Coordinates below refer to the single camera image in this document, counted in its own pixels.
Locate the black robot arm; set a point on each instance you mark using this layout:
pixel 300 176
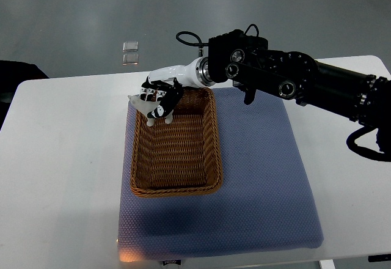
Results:
pixel 252 66

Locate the upper clear floor plate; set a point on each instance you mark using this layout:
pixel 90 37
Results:
pixel 130 46

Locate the blue textured mat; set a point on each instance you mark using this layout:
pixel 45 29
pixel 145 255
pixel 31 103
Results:
pixel 265 202

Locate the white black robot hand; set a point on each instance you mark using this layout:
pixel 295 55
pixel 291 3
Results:
pixel 165 86

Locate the black table label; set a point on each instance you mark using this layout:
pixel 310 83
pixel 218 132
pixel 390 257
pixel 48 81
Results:
pixel 171 262

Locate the black chair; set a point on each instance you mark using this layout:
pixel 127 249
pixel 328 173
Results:
pixel 13 73

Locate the white bear figurine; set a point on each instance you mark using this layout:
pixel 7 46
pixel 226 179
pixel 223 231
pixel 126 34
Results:
pixel 146 108

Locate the black table control panel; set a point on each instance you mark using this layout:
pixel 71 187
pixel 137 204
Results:
pixel 379 258

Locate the lower clear floor plate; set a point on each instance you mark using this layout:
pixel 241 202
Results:
pixel 130 59

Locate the clear floor plate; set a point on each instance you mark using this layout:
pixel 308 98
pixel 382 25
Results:
pixel 130 46
pixel 130 59

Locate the brown wicker basket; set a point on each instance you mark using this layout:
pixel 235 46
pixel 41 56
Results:
pixel 182 158

